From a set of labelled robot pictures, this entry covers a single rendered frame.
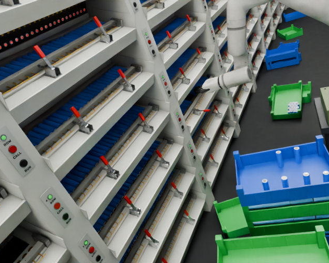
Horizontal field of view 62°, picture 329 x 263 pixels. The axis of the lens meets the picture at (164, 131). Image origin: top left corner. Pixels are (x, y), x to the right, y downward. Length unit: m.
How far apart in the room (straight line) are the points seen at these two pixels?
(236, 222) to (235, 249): 0.60
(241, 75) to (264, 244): 0.86
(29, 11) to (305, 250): 0.99
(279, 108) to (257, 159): 1.24
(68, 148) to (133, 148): 0.31
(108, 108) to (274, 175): 0.62
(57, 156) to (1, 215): 0.20
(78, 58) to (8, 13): 0.23
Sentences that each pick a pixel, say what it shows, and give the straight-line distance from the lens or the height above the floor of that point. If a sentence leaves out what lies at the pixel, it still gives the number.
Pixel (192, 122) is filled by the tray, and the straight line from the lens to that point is 1.47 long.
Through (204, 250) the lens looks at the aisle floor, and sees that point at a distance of 1.50.
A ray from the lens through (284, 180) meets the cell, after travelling 0.93.
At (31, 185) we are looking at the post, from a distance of 0.76.
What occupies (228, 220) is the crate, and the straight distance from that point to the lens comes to 1.57.
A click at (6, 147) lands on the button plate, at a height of 1.00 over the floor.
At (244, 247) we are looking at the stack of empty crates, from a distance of 0.96.
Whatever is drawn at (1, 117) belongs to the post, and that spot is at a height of 1.06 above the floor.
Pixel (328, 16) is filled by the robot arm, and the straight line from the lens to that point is 1.55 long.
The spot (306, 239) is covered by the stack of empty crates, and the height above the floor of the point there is 0.43.
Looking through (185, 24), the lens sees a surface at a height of 0.92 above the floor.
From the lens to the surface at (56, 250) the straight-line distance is 0.86.
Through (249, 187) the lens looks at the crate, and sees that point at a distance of 1.01.
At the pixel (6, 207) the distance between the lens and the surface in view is 0.76.
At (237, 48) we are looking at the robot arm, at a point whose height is 0.76.
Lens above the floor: 1.19
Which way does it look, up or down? 28 degrees down
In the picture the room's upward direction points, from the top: 23 degrees counter-clockwise
